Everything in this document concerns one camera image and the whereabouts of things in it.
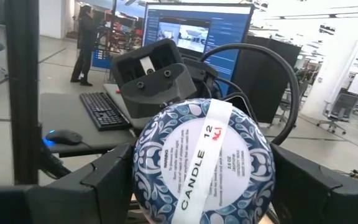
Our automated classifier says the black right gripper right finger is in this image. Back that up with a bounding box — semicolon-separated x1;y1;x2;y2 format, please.
270;143;358;224

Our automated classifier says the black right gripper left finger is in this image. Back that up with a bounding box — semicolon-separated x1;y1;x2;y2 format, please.
0;142;135;224

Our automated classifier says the blue patterned tin candle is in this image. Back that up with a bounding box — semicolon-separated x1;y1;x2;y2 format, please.
131;98;277;224

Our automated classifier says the black keyboard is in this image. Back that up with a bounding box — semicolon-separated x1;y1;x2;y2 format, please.
79;91;132;132

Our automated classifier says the black computer mouse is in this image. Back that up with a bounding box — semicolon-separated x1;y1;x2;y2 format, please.
44;129;83;146

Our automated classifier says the person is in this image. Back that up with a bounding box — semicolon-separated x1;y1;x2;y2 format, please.
70;4;102;87

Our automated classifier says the grey desk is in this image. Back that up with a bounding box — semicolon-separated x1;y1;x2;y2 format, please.
39;83;139;158

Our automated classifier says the computer monitor with blue screen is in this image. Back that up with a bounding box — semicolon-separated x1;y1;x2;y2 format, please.
141;2;255;97

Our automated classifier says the black partition panel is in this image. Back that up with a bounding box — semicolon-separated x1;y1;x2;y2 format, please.
231;34;303;124

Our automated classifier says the left wrist camera housing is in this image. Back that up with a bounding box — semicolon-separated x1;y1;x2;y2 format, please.
110;38;186;90

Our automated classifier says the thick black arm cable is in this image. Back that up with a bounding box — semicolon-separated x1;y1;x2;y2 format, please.
200;42;301;146

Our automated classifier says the black metal table frame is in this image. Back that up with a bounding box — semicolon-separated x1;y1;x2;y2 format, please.
4;0;40;185

